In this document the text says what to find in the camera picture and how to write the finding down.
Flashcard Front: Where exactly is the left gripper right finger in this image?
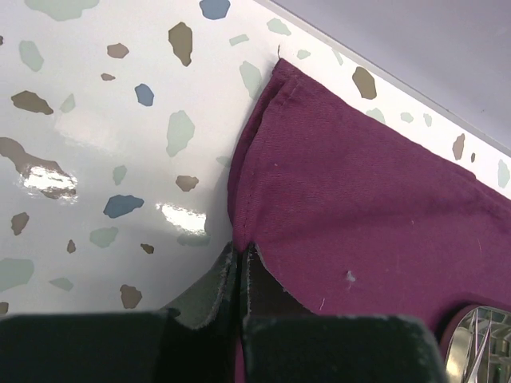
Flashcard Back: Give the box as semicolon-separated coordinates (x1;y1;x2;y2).
241;244;446;382

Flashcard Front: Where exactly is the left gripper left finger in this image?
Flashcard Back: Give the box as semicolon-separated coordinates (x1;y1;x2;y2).
1;244;238;382

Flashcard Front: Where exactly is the purple surgical kit cloth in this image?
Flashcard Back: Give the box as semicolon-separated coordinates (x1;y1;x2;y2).
228;60;510;382

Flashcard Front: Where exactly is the stainless steel instrument tray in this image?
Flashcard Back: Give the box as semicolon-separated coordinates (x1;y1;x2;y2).
441;305;510;383

